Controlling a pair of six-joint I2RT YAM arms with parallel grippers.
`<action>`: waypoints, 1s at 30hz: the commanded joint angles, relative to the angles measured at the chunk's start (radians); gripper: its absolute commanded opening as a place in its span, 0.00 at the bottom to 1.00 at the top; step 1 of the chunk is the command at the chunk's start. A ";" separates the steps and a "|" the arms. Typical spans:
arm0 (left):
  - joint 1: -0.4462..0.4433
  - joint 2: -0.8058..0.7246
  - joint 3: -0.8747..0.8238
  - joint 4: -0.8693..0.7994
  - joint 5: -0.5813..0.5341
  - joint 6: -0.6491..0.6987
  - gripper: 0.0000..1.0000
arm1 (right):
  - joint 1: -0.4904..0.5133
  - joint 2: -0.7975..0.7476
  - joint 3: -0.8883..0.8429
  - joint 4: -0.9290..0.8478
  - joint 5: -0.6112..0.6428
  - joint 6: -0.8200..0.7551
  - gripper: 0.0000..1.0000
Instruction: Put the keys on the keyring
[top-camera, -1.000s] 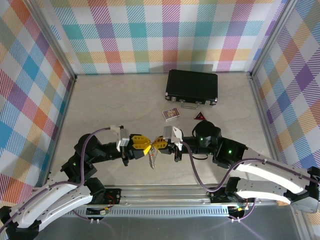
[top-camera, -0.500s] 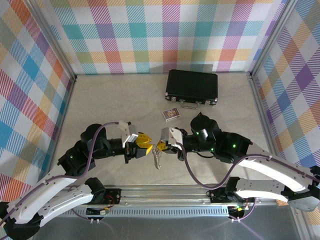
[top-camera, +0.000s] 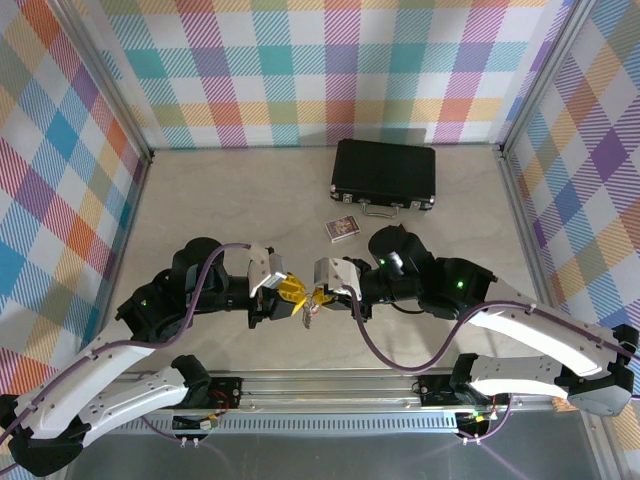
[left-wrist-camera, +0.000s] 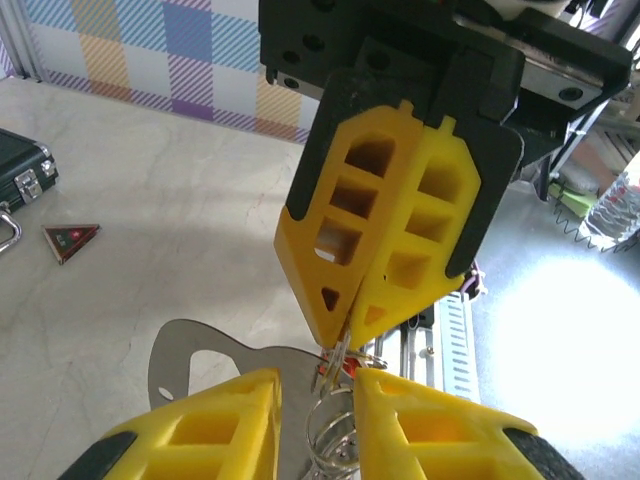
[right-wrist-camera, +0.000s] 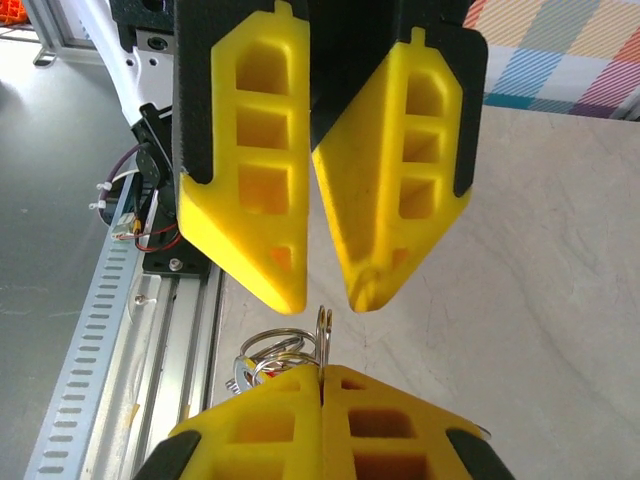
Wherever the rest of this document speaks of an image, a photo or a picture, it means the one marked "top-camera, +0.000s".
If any aluminium frame side rail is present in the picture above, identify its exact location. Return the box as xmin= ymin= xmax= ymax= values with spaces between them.
xmin=497 ymin=147 xmax=621 ymax=480
xmin=92 ymin=152 xmax=156 ymax=351

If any aluminium frame post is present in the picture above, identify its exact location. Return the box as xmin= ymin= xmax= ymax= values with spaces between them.
xmin=496 ymin=0 xmax=601 ymax=159
xmin=59 ymin=0 xmax=156 ymax=164

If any black connector bracket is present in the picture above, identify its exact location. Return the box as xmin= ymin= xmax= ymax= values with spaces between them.
xmin=455 ymin=408 xmax=496 ymax=437
xmin=171 ymin=413 xmax=222 ymax=435

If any slotted metal cable duct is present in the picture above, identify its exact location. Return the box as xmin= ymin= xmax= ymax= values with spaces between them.
xmin=119 ymin=417 xmax=464 ymax=435

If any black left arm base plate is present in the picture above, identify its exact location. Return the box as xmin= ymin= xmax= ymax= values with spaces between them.
xmin=189 ymin=375 xmax=245 ymax=412

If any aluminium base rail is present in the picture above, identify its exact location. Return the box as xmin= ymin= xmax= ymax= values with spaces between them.
xmin=119 ymin=368 xmax=566 ymax=417

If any black case with metal handle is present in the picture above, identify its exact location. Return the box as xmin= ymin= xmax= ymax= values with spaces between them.
xmin=328 ymin=138 xmax=437 ymax=220

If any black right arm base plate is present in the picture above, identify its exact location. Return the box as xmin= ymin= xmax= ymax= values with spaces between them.
xmin=418 ymin=377 xmax=476 ymax=409

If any thin black wire loop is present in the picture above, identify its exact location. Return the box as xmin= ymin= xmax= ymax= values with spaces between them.
xmin=387 ymin=298 xmax=427 ymax=315

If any grey metal base plate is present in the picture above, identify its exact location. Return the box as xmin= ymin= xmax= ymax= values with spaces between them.
xmin=64 ymin=432 xmax=601 ymax=480

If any small playing card box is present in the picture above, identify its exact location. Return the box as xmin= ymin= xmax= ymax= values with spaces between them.
xmin=324 ymin=214 xmax=360 ymax=245

